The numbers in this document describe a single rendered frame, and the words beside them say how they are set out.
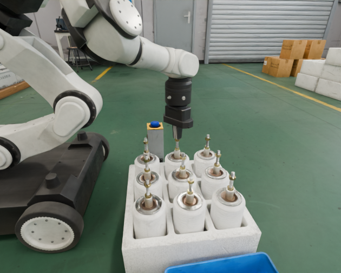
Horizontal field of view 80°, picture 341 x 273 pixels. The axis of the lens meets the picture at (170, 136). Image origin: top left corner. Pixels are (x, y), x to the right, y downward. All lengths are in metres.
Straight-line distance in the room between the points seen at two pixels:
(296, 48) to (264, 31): 2.05
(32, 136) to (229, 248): 0.77
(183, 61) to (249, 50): 5.52
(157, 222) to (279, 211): 0.60
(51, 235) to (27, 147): 0.34
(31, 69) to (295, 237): 1.10
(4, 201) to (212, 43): 5.34
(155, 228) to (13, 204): 0.50
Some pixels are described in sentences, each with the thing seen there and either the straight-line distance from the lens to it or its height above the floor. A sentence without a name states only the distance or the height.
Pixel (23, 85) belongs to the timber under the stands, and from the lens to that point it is 3.54.
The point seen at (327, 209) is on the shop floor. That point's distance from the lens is 1.16.
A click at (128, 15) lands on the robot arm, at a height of 0.71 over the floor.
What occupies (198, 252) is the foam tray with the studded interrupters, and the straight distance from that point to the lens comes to 0.67.
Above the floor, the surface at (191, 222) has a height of 0.22.
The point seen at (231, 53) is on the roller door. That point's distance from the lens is 5.89.
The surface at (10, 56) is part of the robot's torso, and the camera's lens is 0.81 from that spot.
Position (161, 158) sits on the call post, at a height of 0.16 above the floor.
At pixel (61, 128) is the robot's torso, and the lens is 0.80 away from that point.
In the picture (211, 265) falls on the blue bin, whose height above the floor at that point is 0.10.
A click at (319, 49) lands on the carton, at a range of 4.56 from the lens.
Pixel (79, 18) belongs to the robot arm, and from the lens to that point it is 0.47.
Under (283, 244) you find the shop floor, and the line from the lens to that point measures 0.93.
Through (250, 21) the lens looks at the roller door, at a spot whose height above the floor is 0.97.
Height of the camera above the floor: 0.68
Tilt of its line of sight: 27 degrees down
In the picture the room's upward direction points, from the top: straight up
